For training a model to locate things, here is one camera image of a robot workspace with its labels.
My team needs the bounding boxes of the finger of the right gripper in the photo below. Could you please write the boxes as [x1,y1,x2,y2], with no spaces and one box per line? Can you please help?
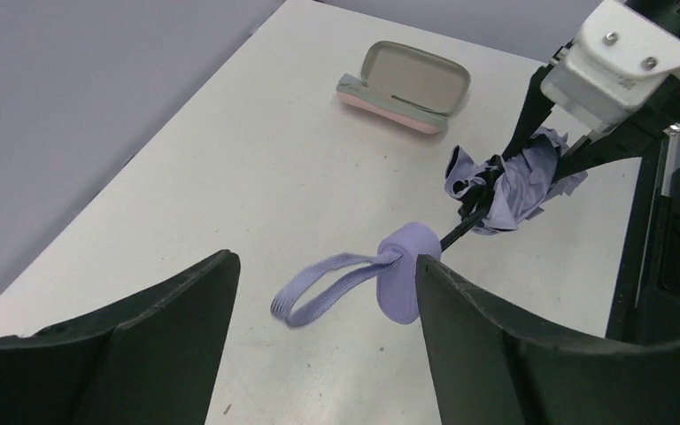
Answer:
[553,76,680,182]
[502,65,555,159]

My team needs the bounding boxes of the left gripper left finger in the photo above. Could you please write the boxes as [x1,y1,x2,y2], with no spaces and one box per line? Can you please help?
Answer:
[0,250,241,424]

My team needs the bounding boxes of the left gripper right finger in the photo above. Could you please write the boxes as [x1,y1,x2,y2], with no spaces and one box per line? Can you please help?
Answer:
[415,255,680,424]

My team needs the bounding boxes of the lilac umbrella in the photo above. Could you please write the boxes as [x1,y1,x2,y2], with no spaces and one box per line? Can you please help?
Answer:
[270,127,587,328]

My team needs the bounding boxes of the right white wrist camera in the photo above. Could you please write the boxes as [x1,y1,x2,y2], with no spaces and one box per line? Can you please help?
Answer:
[540,1,680,134]

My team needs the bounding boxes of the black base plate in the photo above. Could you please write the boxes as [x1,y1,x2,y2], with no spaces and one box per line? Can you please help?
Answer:
[606,145,680,344]

